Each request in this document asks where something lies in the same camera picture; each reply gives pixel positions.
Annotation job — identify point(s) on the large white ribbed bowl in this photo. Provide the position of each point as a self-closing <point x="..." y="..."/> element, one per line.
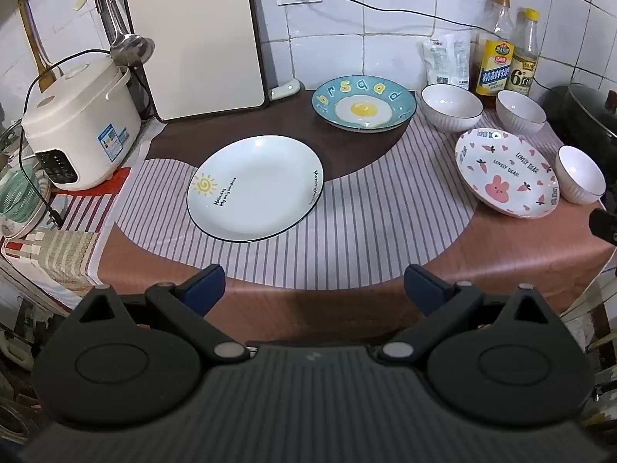
<point x="449" y="108"/>

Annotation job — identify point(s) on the pale green knife handle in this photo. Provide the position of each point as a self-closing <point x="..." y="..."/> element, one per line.
<point x="288" y="89"/>

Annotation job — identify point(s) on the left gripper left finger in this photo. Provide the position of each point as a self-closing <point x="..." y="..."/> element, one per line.
<point x="180" y="310"/>

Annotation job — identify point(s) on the white rice cooker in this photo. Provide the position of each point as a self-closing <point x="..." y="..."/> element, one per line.
<point x="84" y="125"/>

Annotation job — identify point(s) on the steel ladle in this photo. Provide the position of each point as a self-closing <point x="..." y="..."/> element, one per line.
<point x="126" y="48"/>

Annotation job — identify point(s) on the white plastic seasoning bag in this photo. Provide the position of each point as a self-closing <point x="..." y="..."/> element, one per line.
<point x="447" y="59"/>

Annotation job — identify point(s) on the striped brown tablecloth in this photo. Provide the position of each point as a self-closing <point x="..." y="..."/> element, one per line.
<point x="389" y="200"/>

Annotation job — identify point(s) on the blue fried egg plate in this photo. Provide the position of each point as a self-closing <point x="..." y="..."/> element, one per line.
<point x="364" y="103"/>

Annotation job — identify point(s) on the white cutting board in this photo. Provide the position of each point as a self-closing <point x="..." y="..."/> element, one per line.
<point x="206" y="56"/>

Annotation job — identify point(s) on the wooden spatula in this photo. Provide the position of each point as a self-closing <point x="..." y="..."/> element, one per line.
<point x="48" y="74"/>

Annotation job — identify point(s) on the clear white vinegar bottle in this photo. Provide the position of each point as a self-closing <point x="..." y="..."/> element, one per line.
<point x="526" y="52"/>

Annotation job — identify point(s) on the pink bunny carrot plate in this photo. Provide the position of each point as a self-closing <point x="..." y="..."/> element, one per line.
<point x="507" y="173"/>

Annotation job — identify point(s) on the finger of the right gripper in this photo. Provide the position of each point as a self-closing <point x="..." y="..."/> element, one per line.
<point x="603" y="225"/>

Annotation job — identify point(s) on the white sun plate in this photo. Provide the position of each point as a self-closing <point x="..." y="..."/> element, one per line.
<point x="255" y="188"/>

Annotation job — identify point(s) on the beige striped cloth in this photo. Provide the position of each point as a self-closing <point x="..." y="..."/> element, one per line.
<point x="57" y="261"/>

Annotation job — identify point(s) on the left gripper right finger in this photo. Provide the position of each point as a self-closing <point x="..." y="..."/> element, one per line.
<point x="445" y="307"/>

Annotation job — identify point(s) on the green white dish rack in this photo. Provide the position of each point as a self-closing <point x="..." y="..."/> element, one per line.
<point x="21" y="207"/>

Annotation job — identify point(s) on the black wok with lid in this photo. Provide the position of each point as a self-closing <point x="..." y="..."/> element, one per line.
<point x="586" y="119"/>

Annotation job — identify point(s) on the yellow label cooking wine bottle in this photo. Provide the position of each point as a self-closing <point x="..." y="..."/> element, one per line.
<point x="493" y="52"/>

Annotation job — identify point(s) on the small white ribbed bowl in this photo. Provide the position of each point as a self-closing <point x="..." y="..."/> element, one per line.
<point x="581" y="180"/>

